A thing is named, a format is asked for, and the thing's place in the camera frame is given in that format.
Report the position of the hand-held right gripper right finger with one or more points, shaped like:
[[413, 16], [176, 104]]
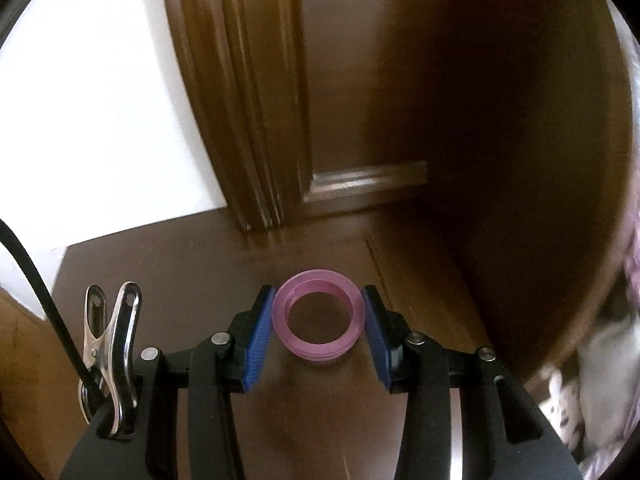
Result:
[[377, 340]]

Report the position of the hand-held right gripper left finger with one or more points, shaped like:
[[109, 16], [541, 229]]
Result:
[[257, 340]]

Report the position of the dark wooden nightstand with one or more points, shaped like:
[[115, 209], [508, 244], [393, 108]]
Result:
[[200, 270]]

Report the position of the silver metal clip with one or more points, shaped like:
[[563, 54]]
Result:
[[122, 350]]

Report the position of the black white patterned cloth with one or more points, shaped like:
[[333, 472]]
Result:
[[560, 400]]

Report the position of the small wooden headboard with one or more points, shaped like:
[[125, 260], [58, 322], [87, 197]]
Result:
[[500, 160]]

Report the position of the orange wooden door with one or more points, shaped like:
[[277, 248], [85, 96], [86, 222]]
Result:
[[30, 385]]

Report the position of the grey pillow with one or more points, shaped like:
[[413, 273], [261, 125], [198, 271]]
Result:
[[610, 360]]

